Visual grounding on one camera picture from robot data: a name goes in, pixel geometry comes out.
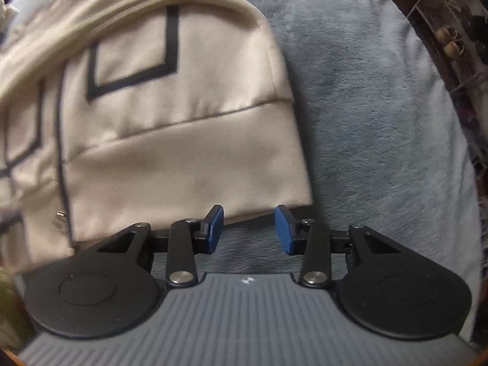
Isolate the brown shoe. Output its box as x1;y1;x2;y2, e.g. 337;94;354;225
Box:
436;27;458;45
444;40;466;59

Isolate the beige zip jacket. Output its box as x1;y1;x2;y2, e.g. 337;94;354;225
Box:
0;0;315;275

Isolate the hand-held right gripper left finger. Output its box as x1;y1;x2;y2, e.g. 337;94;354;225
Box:
97;204;225;286

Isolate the metal shoe rack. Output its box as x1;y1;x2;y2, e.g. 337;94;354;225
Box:
406;0;488;96

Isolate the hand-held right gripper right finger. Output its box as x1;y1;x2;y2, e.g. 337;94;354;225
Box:
274;205;393;288

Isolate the person's left forearm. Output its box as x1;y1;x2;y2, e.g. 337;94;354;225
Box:
0;265;23;351

